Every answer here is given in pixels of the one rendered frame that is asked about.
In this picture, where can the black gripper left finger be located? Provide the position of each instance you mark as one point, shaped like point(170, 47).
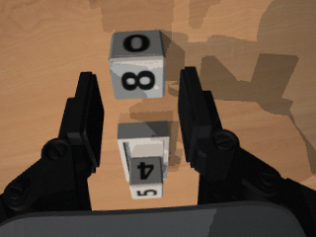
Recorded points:
point(51, 183)

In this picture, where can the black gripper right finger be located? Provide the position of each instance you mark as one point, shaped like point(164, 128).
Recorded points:
point(231, 169)

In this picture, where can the white number cube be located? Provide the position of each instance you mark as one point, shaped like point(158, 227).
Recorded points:
point(146, 177)
point(137, 64)

